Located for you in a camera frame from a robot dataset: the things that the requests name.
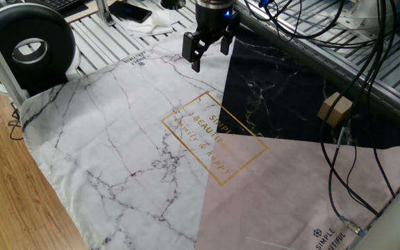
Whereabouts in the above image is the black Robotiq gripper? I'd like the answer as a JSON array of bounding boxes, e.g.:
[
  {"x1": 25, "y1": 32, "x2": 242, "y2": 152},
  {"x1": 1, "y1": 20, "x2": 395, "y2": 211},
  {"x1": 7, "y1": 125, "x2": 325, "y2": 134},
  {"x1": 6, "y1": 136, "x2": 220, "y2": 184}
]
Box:
[{"x1": 181, "y1": 6, "x2": 241, "y2": 73}]

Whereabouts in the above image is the small wooden block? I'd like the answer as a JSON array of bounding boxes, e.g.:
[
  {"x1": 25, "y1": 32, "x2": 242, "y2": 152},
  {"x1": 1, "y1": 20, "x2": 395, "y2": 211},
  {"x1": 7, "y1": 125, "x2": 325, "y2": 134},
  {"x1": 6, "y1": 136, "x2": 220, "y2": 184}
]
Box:
[{"x1": 317, "y1": 92, "x2": 353, "y2": 128}]

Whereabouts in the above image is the white tissue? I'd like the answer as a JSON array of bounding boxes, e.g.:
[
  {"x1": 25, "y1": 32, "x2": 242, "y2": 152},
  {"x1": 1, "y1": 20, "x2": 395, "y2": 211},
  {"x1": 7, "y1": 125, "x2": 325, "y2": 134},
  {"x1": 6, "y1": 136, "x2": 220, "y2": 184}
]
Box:
[{"x1": 125, "y1": 10, "x2": 175, "y2": 38}]

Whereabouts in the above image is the black smartphone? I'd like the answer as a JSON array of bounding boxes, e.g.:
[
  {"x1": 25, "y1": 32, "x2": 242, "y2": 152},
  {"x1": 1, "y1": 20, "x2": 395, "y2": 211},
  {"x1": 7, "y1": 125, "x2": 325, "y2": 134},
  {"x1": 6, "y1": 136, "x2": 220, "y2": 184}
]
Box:
[{"x1": 108, "y1": 0, "x2": 153, "y2": 24}]

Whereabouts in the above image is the marble print cloth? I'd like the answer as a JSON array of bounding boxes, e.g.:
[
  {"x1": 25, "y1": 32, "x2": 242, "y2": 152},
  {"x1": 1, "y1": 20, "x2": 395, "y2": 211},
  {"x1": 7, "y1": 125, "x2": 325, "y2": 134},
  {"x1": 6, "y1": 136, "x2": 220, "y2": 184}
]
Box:
[{"x1": 19, "y1": 8, "x2": 400, "y2": 250}]

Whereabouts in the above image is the black keyboard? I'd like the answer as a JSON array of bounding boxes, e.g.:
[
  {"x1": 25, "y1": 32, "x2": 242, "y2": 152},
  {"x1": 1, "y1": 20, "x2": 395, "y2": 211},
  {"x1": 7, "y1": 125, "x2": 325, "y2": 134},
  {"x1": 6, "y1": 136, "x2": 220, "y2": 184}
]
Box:
[{"x1": 42, "y1": 0, "x2": 79, "y2": 10}]

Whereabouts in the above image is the silver metal bracket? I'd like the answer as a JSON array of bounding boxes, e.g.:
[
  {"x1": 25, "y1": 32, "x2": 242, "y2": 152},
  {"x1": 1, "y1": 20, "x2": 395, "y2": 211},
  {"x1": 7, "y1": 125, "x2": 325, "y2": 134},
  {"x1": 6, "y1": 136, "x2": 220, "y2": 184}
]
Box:
[{"x1": 94, "y1": 0, "x2": 117, "y2": 28}]

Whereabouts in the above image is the grey aluminium table rail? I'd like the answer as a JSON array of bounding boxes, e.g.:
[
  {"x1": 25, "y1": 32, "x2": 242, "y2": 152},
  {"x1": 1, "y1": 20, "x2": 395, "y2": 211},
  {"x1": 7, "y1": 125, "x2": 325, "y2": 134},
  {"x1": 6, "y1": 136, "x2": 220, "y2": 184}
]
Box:
[{"x1": 234, "y1": 0, "x2": 400, "y2": 121}]

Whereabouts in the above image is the silver pedestal on mount plate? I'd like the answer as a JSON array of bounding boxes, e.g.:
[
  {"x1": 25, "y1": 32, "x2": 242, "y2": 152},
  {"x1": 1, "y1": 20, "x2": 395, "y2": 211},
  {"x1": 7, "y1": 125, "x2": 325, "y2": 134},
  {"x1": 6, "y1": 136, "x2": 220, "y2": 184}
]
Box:
[{"x1": 331, "y1": 0, "x2": 400, "y2": 35}]

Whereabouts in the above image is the black ring-shaped fan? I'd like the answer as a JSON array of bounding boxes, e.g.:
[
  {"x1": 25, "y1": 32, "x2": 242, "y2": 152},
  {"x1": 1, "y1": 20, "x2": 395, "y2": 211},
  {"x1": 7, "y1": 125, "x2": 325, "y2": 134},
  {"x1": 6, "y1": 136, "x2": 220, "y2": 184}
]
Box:
[{"x1": 0, "y1": 2, "x2": 82, "y2": 97}]

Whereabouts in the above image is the thin black floor cable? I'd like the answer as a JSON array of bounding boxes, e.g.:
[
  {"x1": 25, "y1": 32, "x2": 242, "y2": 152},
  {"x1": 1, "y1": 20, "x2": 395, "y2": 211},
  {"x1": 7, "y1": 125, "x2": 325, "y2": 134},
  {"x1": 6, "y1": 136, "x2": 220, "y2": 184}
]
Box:
[{"x1": 8, "y1": 100, "x2": 24, "y2": 141}]

